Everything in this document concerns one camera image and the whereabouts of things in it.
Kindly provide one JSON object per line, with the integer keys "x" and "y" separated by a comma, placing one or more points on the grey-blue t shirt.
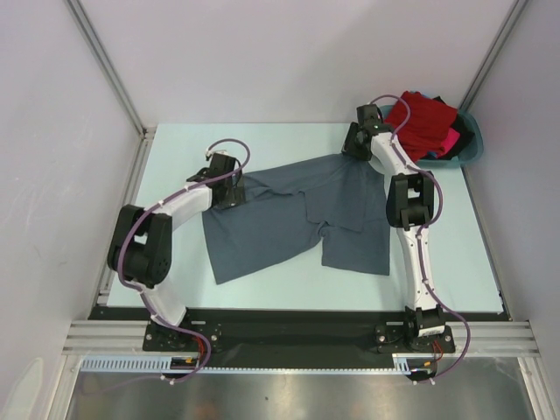
{"x": 334, "y": 201}

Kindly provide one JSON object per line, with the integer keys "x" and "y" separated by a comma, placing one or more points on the left aluminium frame post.
{"x": 101, "y": 56}

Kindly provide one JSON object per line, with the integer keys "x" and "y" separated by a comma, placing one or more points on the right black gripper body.
{"x": 353, "y": 143}

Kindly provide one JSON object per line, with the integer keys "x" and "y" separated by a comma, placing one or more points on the black t shirt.
{"x": 467, "y": 137}

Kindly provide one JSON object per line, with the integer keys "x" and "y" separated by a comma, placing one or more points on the aluminium frame post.
{"x": 101, "y": 56}
{"x": 507, "y": 27}

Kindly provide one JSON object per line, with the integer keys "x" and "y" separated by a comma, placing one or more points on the teal plastic basket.
{"x": 471, "y": 154}

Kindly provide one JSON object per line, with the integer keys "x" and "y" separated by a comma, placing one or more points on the grey slotted cable duct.
{"x": 170, "y": 365}

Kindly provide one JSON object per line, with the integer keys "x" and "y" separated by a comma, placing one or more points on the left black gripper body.
{"x": 234, "y": 196}

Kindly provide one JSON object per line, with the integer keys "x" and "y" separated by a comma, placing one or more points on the aluminium front rail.
{"x": 485, "y": 339}

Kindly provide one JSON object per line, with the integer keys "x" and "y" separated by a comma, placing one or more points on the right aluminium frame post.
{"x": 507, "y": 27}

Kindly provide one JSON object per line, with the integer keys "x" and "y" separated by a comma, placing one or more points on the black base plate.
{"x": 310, "y": 339}

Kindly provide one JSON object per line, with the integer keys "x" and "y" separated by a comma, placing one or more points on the pink t shirt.
{"x": 446, "y": 145}

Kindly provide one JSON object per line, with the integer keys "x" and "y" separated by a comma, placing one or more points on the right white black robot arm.
{"x": 409, "y": 211}

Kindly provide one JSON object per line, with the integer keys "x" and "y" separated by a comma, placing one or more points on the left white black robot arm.
{"x": 140, "y": 252}

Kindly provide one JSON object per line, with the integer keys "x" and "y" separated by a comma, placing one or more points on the red t shirt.
{"x": 428, "y": 123}

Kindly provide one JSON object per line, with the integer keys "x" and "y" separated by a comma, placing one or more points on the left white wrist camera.
{"x": 210, "y": 153}

